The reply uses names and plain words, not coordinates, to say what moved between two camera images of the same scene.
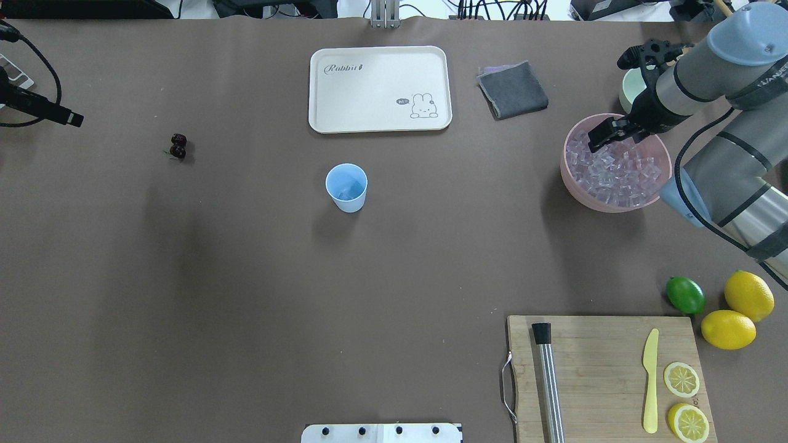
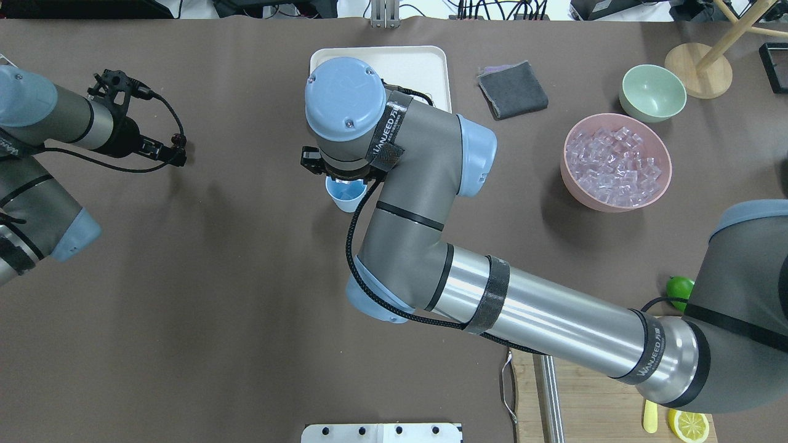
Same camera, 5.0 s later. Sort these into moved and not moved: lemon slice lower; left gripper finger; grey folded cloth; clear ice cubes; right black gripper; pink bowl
Moved: left gripper finger; right black gripper
Not moved: lemon slice lower; clear ice cubes; pink bowl; grey folded cloth
